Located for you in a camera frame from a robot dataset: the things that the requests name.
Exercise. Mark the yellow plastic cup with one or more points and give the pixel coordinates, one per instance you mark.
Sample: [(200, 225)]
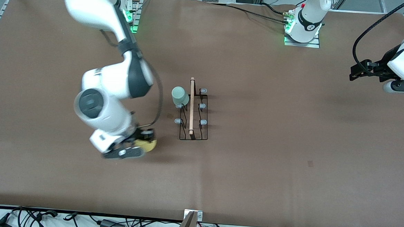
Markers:
[(149, 146)]

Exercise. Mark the pale green plastic cup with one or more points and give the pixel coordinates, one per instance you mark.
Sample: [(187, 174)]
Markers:
[(179, 95)]

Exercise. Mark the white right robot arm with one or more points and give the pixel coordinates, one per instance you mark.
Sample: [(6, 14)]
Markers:
[(101, 111)]

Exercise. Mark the black box with orange connectors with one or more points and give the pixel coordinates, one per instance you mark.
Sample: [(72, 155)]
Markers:
[(112, 225)]

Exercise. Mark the brown paper table cover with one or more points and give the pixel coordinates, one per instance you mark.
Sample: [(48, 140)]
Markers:
[(255, 147)]

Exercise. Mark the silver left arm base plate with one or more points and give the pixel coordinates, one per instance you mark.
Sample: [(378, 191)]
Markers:
[(314, 45)]

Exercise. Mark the thin silver rail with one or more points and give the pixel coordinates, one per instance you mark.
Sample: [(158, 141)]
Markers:
[(380, 4)]

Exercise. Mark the silver metal bracket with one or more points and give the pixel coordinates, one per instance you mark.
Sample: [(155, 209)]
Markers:
[(199, 215)]

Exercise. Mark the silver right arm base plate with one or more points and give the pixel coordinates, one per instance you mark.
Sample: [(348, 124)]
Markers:
[(136, 20)]

